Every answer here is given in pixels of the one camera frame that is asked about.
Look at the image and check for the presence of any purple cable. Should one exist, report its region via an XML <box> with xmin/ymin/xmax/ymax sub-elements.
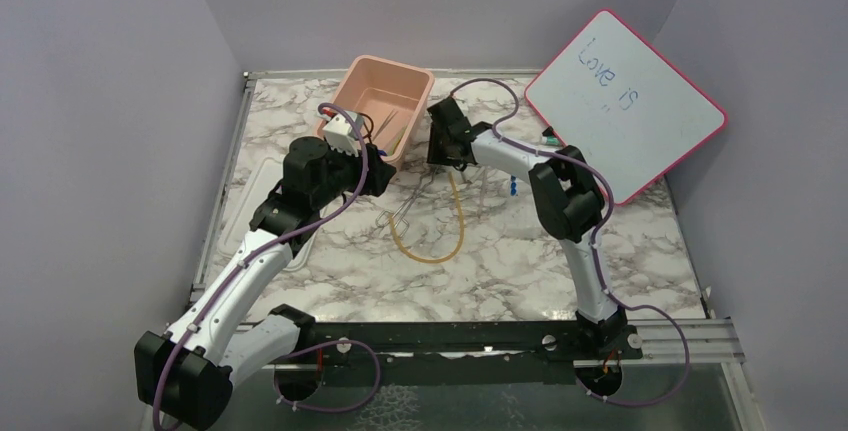
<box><xmin>152</xmin><ymin>103</ymin><xmax>371</xmax><ymax>431</ymax></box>
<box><xmin>449</xmin><ymin>78</ymin><xmax>692</xmax><ymax>409</ymax></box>

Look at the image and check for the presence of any black wire tripod stand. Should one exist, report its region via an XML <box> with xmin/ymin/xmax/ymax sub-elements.
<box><xmin>360</xmin><ymin>113</ymin><xmax>374</xmax><ymax>143</ymax></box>

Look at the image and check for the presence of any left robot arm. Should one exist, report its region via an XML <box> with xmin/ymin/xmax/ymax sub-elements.
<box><xmin>134</xmin><ymin>136</ymin><xmax>396</xmax><ymax>430</ymax></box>

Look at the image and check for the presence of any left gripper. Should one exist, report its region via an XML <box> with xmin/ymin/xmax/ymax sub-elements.
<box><xmin>312</xmin><ymin>138</ymin><xmax>397</xmax><ymax>209</ymax></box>

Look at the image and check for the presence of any pink framed whiteboard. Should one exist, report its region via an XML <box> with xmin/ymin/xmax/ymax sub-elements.
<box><xmin>524</xmin><ymin>9</ymin><xmax>727</xmax><ymax>204</ymax></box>

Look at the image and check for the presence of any white plastic lid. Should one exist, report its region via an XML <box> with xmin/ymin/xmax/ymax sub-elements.
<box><xmin>214</xmin><ymin>157</ymin><xmax>283</xmax><ymax>275</ymax></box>

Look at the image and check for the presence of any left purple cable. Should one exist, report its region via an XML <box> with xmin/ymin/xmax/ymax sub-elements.
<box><xmin>152</xmin><ymin>103</ymin><xmax>371</xmax><ymax>431</ymax></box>

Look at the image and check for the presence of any pink plastic bin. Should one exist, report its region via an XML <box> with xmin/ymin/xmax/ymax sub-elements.
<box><xmin>332</xmin><ymin>55</ymin><xmax>435</xmax><ymax>170</ymax></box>

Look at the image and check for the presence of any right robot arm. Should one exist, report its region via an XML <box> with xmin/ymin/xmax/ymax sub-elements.
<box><xmin>427</xmin><ymin>97</ymin><xmax>628</xmax><ymax>358</ymax></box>

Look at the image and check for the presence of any green whiteboard marker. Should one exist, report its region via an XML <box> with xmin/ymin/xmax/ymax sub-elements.
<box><xmin>541</xmin><ymin>127</ymin><xmax>561</xmax><ymax>147</ymax></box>

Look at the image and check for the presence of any green red plastic strip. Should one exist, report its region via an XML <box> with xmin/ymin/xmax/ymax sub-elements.
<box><xmin>386</xmin><ymin>127</ymin><xmax>409</xmax><ymax>158</ymax></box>

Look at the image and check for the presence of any yellow rubber tube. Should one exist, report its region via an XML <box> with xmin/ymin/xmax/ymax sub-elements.
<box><xmin>388</xmin><ymin>171</ymin><xmax>466</xmax><ymax>267</ymax></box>

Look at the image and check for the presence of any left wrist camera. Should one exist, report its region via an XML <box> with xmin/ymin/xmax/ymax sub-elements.
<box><xmin>322</xmin><ymin>112</ymin><xmax>365</xmax><ymax>156</ymax></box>

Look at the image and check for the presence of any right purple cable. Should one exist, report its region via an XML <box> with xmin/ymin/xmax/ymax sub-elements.
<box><xmin>449</xmin><ymin>78</ymin><xmax>692</xmax><ymax>409</ymax></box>

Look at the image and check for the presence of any clay pipe triangle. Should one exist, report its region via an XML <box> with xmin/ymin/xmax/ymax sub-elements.
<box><xmin>459</xmin><ymin>166</ymin><xmax>489</xmax><ymax>185</ymax></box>

